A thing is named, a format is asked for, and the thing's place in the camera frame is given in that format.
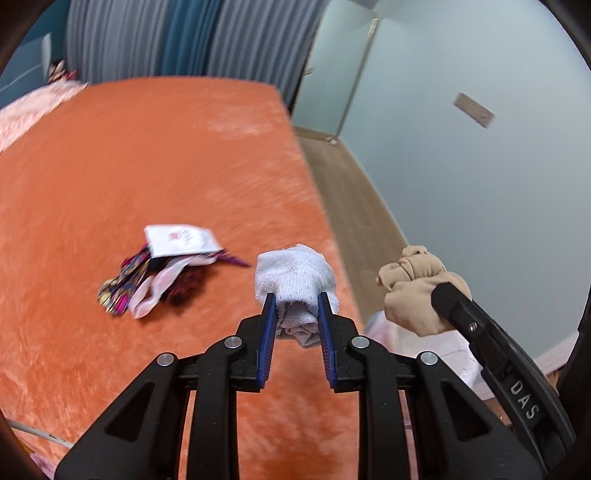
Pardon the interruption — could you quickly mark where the white sock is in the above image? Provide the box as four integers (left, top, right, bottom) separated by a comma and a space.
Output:
254, 243, 341, 350

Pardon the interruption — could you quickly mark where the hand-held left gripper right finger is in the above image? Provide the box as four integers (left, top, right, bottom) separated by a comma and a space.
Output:
318, 292, 543, 480

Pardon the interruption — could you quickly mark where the white bin with plastic bag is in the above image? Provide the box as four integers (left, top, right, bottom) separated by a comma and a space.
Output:
364, 310, 496, 401

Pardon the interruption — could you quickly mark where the beige stocking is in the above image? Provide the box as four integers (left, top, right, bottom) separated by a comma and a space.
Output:
374, 246, 472, 337

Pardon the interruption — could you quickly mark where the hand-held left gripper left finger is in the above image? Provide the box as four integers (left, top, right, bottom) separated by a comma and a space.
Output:
54, 293, 278, 480

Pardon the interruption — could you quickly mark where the white cloth strip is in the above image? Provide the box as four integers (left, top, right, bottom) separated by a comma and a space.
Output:
129, 256, 218, 320

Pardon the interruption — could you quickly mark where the standing floor mirror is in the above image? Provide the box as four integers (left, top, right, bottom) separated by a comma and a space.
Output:
290, 0, 380, 142

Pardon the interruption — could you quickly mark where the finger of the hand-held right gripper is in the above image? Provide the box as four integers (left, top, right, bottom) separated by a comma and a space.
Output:
431, 282, 506, 364

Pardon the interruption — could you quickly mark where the colourful patterned cloth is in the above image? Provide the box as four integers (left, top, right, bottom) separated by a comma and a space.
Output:
96, 250, 253, 317

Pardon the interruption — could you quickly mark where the blue padded headboard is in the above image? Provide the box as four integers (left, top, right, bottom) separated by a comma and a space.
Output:
0, 34, 68, 109

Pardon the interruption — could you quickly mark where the dark red scrunchie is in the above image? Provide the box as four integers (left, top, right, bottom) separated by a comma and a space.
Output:
161, 268, 206, 306

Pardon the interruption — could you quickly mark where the small doll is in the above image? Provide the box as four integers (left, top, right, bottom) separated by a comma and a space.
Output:
48, 60, 77, 84

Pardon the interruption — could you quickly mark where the white cable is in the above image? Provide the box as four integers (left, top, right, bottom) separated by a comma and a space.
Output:
8, 418, 75, 449

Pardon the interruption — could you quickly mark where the pink floral quilt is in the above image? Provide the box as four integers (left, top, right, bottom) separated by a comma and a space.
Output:
0, 82, 89, 153

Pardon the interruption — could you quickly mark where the brown wall socket panel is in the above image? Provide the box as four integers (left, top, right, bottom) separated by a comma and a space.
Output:
452, 92, 496, 129

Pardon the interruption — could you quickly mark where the teal curtain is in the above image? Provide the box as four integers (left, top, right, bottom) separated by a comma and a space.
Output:
159, 0, 228, 80

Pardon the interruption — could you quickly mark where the grey curtain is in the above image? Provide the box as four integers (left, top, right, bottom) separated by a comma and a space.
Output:
208, 0, 331, 117
65, 0, 172, 86

